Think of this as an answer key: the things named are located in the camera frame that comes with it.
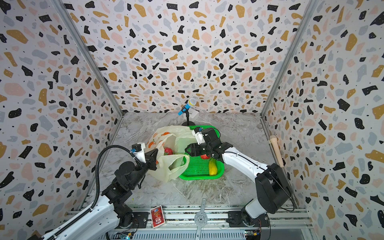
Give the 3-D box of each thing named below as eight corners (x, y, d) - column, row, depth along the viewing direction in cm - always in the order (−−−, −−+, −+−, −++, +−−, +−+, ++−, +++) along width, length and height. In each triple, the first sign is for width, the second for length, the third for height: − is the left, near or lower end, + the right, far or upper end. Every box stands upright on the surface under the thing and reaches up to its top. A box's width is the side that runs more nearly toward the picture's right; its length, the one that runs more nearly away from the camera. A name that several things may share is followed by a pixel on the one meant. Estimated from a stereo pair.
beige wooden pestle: (279, 167, 96) (281, 166, 95) (268, 136, 112) (269, 135, 111) (286, 167, 96) (288, 166, 95) (274, 136, 112) (275, 135, 111)
